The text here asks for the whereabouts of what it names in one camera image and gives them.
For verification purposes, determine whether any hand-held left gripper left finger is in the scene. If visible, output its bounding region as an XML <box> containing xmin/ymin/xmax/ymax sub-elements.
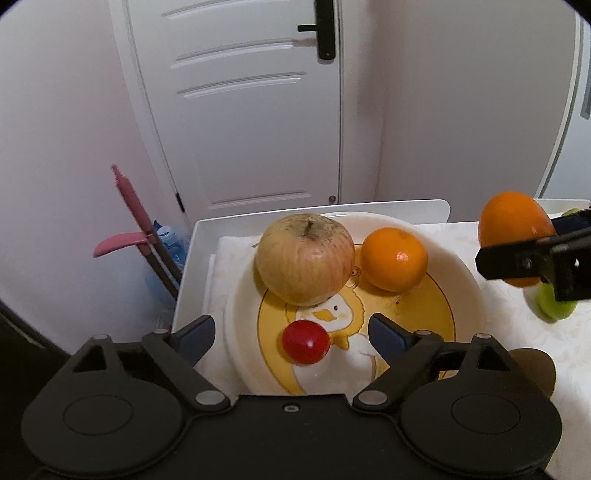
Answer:
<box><xmin>55</xmin><ymin>315</ymin><xmax>232</xmax><ymax>414</ymax></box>

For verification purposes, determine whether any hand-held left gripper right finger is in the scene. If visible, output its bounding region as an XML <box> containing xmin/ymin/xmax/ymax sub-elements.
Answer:
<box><xmin>353</xmin><ymin>313</ymin><xmax>532</xmax><ymax>411</ymax></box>

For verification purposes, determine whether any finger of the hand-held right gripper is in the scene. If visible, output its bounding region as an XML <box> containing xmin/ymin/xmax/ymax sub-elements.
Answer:
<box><xmin>475</xmin><ymin>228</ymin><xmax>591</xmax><ymax>302</ymax></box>
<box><xmin>551</xmin><ymin>211</ymin><xmax>591</xmax><ymax>237</ymax></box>

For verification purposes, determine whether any large orange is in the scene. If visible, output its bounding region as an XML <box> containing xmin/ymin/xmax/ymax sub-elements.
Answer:
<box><xmin>360</xmin><ymin>227</ymin><xmax>429</xmax><ymax>292</ymax></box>
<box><xmin>479</xmin><ymin>191</ymin><xmax>557</xmax><ymax>288</ymax></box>

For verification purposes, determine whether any green apple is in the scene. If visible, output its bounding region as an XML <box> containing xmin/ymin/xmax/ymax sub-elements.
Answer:
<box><xmin>536</xmin><ymin>281</ymin><xmax>580</xmax><ymax>323</ymax></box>

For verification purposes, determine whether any duck print plate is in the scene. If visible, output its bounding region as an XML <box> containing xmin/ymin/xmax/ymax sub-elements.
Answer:
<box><xmin>223</xmin><ymin>211</ymin><xmax>486</xmax><ymax>395</ymax></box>

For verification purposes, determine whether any red cherry tomato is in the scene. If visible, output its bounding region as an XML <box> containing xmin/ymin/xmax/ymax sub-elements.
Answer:
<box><xmin>281</xmin><ymin>320</ymin><xmax>332</xmax><ymax>365</ymax></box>

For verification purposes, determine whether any white floral tablecloth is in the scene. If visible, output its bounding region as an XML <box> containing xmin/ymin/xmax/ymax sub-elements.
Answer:
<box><xmin>416</xmin><ymin>220</ymin><xmax>591</xmax><ymax>462</ymax></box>

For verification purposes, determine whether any white plastic tray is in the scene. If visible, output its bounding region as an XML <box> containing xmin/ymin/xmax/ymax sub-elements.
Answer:
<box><xmin>172</xmin><ymin>199</ymin><xmax>451</xmax><ymax>370</ymax></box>

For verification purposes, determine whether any blue water bottle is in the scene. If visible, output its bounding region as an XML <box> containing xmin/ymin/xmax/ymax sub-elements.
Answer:
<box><xmin>147</xmin><ymin>220</ymin><xmax>191</xmax><ymax>296</ymax></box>

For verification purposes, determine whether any large yellow-red apple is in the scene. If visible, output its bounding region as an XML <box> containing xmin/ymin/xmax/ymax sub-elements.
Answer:
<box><xmin>255</xmin><ymin>213</ymin><xmax>356</xmax><ymax>305</ymax></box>

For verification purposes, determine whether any brown round coaster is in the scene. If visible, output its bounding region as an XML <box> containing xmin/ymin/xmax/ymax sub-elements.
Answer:
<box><xmin>508</xmin><ymin>348</ymin><xmax>557</xmax><ymax>398</ymax></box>

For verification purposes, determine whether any dark furniture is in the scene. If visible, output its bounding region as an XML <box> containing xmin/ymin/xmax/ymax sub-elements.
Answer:
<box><xmin>0</xmin><ymin>300</ymin><xmax>75</xmax><ymax>480</ymax></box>

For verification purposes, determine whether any white panel door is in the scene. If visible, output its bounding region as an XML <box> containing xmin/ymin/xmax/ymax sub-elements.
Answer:
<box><xmin>108</xmin><ymin>0</ymin><xmax>384</xmax><ymax>219</ymax></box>

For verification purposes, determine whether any white door frame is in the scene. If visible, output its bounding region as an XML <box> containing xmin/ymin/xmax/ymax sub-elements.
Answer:
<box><xmin>533</xmin><ymin>14</ymin><xmax>591</xmax><ymax>200</ymax></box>

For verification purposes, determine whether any pink long-handled dustpan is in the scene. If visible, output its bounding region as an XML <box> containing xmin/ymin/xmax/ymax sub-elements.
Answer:
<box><xmin>93</xmin><ymin>164</ymin><xmax>185</xmax><ymax>301</ymax></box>

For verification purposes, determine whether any black door handle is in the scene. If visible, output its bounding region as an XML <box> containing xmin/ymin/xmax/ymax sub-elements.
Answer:
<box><xmin>298</xmin><ymin>0</ymin><xmax>338</xmax><ymax>61</ymax></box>

